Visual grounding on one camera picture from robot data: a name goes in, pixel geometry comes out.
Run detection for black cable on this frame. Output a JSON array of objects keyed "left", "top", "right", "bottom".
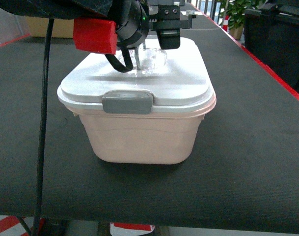
[{"left": 31, "top": 18, "right": 55, "bottom": 236}]

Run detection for potted green plant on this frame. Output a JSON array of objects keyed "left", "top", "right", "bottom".
[{"left": 218, "top": 0, "right": 264, "bottom": 40}]

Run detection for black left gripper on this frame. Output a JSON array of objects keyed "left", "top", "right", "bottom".
[{"left": 114, "top": 0, "right": 196, "bottom": 49}]

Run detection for white box lid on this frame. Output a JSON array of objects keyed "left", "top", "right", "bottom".
[{"left": 57, "top": 37, "right": 217, "bottom": 113}]

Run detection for cardboard box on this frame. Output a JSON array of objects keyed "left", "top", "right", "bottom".
[{"left": 25, "top": 16, "right": 75, "bottom": 39}]

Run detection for red wrist mount block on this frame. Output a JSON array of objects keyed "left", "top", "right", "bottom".
[{"left": 73, "top": 17, "right": 117, "bottom": 55}]

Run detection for pink plastic storage box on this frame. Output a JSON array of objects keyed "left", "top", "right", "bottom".
[{"left": 72, "top": 97, "right": 217, "bottom": 164}]

